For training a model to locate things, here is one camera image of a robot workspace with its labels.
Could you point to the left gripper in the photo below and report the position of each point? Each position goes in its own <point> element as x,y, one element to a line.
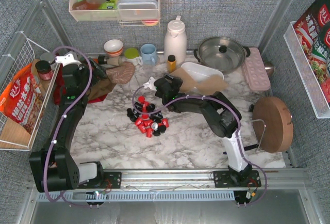
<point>95,68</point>

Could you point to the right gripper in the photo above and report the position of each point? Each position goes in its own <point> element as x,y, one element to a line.
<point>174,83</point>

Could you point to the brown cloth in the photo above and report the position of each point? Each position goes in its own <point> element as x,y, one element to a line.
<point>103,87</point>

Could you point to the red coffee capsule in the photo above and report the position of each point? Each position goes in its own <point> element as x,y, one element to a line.
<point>141,99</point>
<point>165,122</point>
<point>149,132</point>

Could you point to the white plastic storage basket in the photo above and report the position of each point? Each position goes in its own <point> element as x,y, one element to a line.
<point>198,73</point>

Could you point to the brown cardboard piece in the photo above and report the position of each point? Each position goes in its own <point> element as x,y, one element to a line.
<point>206,84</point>

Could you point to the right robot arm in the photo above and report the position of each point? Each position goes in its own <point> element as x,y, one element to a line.
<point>220,114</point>

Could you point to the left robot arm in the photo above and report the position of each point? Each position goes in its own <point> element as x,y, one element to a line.
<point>53,167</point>

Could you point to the red coffee capsule top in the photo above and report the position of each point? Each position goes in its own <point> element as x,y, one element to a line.
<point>141,99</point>

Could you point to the silver foil coffee capsule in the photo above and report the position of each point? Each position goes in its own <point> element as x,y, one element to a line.
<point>154,126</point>

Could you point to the black coffee capsule bottom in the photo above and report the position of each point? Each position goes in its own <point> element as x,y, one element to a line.
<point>156,133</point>

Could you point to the red coffee capsule bottom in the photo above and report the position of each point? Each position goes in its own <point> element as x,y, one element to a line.
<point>149,132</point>

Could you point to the red cloth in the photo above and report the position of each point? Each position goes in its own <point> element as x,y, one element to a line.
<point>59,91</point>

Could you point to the orange juice bottle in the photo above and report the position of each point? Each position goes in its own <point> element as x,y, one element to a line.
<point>171,63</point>

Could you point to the black bottle cap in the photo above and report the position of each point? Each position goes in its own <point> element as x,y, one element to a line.
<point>102,60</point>

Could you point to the red lid jar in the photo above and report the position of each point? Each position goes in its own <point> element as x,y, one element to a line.
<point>44,70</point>

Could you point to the silver lid jar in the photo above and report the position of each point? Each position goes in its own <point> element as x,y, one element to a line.
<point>49,57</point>

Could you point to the blue mug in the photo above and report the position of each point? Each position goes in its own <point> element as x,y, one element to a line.
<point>149,54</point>

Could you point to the white thermos jug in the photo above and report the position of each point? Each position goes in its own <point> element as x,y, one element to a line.
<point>175,41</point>

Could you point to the striped pink towel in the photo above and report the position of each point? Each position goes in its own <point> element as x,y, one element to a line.
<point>122,74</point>

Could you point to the orange striped bowl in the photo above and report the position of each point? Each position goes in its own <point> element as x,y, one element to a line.
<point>113,47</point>

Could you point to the green lid cup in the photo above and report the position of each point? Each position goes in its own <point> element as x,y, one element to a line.
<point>132,55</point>

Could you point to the orange snack bag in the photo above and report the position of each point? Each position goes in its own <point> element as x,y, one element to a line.
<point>20,101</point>

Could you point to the steel pot with lid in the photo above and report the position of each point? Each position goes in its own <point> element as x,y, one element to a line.
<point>222,53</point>

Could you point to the pink egg tray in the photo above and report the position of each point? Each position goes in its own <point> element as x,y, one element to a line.
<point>254,70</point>

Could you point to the clear plastic food container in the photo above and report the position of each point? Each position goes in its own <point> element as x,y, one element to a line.
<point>137,9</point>

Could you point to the purple knife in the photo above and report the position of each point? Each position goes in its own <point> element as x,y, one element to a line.
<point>250,147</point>

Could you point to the steel ladle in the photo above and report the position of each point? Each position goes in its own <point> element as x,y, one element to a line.
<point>269,67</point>

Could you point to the round wooden cutting board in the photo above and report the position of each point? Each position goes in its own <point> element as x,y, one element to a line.
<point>272,124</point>

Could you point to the red seasoning packet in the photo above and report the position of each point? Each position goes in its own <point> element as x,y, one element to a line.
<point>312,30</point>

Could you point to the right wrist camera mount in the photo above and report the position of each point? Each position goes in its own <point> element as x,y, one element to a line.
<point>150,84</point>

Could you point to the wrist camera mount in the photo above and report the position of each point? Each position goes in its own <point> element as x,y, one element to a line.
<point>150,84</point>
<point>68,59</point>

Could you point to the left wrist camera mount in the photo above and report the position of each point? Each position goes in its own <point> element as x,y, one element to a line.
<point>68,59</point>

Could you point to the white wire side basket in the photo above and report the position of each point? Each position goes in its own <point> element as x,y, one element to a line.
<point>13,135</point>

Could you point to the cream wall basket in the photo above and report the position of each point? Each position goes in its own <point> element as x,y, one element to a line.
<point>88,10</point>

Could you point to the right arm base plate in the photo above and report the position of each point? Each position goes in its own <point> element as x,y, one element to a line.
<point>230,179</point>

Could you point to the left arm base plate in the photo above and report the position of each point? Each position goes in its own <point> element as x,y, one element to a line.
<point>109,180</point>

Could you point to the white right wall basket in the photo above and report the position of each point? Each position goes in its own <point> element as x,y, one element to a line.
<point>315,94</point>

